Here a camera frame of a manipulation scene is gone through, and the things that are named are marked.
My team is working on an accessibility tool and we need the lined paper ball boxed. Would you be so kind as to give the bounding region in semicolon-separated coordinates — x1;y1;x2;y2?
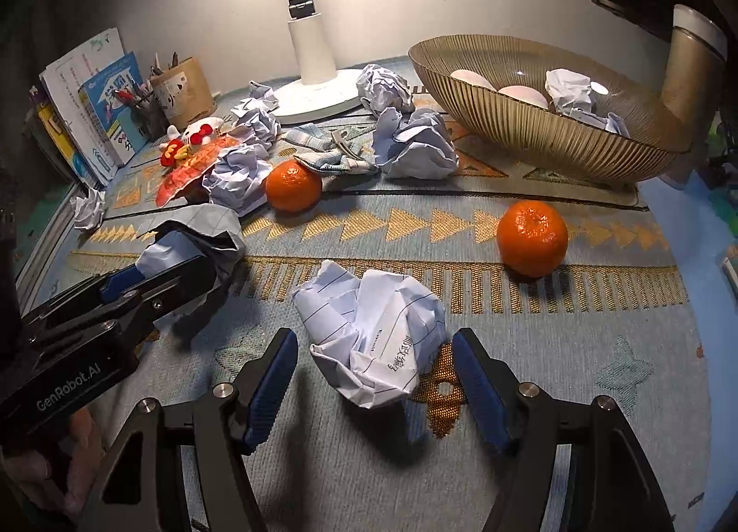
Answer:
70;187;107;232
356;64;411;118
202;143;273;217
229;108;282;148
545;68;595;114
372;107;460;180
290;259;447;410
135;204;248;285
571;108;632;136
247;81;279;113

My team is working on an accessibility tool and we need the orange mandarin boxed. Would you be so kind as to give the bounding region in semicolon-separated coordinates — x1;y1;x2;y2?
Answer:
496;200;569;279
264;159;324;215

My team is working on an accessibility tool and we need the yellow book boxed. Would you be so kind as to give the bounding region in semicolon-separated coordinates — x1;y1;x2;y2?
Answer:
35;99;99;187

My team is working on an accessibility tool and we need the gold thermos bottle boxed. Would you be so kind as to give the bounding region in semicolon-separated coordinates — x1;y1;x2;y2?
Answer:
657;4;728;187

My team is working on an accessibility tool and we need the plaid hair bow clip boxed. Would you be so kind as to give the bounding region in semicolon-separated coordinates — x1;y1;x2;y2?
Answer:
280;124;378;175

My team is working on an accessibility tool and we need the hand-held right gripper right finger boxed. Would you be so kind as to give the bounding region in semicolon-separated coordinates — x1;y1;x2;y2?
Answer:
451;328;675;532

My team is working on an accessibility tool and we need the pale pink peach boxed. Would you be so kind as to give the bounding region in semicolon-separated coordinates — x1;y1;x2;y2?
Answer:
450;69;498;91
497;85;551;111

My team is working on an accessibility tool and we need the patterned woven table mat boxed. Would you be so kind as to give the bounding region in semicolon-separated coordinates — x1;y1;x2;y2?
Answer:
17;56;716;532

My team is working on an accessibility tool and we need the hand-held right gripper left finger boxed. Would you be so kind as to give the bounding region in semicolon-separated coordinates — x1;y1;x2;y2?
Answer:
66;328;301;532

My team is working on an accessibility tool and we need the brown paper pen holder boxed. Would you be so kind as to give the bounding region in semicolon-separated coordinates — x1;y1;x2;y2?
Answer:
150;56;218;131

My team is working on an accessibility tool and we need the white booklet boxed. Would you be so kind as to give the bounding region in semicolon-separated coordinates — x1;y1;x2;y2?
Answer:
39;27;125;106

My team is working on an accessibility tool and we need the brown wicker basket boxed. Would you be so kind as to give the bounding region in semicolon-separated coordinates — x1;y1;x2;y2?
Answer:
407;35;693;184

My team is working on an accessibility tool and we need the white cat plush toy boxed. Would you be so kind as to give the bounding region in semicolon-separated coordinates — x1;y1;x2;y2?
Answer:
167;118;227;149

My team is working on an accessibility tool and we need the blue book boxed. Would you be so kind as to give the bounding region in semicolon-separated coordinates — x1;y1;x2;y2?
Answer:
77;51;152;169

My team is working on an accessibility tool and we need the black mesh pen holder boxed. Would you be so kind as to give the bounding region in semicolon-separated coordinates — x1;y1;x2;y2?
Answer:
128;96;171;141

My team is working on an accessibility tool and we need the person's left hand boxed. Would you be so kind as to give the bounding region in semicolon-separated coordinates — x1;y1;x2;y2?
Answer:
0;408;107;515

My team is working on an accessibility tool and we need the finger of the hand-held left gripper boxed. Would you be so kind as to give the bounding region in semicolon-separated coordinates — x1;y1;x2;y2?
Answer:
21;265;149;338
24;255;233;361

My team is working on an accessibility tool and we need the small red yellow plush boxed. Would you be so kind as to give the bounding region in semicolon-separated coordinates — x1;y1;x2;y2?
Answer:
160;141;191;167

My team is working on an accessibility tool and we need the white desk lamp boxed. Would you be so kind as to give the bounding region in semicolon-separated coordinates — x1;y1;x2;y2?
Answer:
266;0;378;126

